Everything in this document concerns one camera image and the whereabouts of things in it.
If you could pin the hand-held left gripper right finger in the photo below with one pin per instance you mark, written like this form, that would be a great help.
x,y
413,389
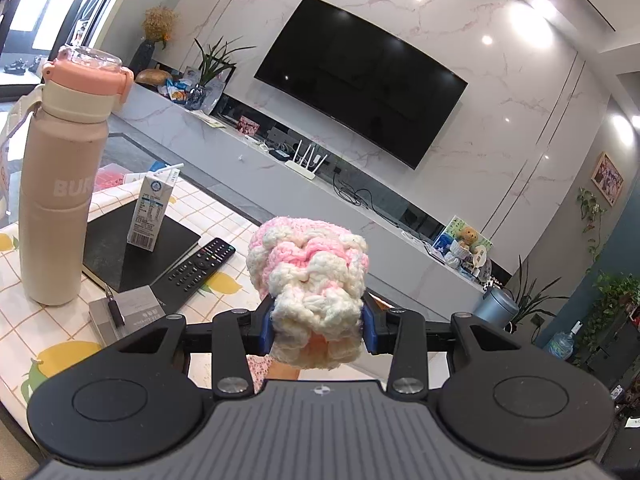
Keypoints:
x,y
369,327

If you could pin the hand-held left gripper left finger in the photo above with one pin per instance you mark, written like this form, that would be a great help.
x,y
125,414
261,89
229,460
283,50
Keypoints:
x,y
266,327

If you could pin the pink white crochet piece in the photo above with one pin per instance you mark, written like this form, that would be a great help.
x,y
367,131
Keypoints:
x,y
310,280

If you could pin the black remote control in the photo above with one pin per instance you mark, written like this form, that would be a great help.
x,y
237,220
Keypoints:
x,y
200,267

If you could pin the grey notepad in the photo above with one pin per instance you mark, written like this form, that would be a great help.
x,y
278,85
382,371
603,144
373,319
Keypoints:
x,y
142,310

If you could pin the grey-blue trash can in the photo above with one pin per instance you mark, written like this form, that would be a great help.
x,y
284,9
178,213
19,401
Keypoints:
x,y
495,306

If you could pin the printed photo board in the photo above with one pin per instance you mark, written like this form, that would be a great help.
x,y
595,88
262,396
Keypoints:
x,y
452,227

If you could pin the brown teddy bear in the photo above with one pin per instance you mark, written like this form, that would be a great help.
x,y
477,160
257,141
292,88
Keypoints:
x,y
468,235

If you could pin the black pen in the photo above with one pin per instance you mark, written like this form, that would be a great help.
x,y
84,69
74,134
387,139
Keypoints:
x,y
116,310

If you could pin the white router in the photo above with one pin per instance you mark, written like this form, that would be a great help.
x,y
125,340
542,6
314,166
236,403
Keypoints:
x,y
302,170

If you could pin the small milk carton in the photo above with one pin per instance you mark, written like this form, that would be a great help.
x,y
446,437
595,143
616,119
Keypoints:
x,y
147,215

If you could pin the long-leaf potted floor plant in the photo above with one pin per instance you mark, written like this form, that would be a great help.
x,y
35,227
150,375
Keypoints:
x,y
530,295

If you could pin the small black box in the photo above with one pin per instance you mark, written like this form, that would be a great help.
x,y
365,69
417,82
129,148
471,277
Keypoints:
x,y
279,153

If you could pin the black notebook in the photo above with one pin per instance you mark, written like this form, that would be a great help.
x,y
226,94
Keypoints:
x,y
110,240

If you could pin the white marble television console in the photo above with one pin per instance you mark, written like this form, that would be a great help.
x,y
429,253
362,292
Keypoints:
x,y
210,145

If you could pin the blue water jug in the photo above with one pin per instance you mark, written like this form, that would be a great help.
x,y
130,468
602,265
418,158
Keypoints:
x,y
560,345

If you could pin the pink photo card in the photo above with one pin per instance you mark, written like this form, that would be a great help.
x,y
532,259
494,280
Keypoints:
x,y
248,126

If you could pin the pink cloth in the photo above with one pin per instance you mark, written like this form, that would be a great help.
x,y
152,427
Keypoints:
x,y
111,177

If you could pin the white grid lemon tablecloth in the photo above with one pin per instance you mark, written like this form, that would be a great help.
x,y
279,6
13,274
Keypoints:
x,y
30,320

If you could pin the beige pink-lidded water bottle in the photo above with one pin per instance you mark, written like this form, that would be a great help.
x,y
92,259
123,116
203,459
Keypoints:
x,y
55,220

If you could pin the tall leafy green plant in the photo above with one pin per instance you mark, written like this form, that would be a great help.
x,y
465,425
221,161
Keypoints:
x,y
612,305

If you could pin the hanging vine plant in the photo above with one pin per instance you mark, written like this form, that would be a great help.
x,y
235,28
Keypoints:
x,y
592,215

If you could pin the snack packets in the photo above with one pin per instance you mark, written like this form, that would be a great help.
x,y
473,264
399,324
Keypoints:
x,y
175,92

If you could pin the green plant in glass vase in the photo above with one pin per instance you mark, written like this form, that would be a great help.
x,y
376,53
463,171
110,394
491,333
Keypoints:
x,y
212,62

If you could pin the brown gourd ornament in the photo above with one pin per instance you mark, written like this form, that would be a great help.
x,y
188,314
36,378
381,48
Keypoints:
x,y
154,76

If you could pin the dried flowers in dark vase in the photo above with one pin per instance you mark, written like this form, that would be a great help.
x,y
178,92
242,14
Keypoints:
x,y
150,50

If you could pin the black wall television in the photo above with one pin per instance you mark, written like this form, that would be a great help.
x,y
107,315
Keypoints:
x,y
360,80

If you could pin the framed wall picture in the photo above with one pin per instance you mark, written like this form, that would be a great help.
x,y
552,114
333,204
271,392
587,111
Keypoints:
x,y
607,180

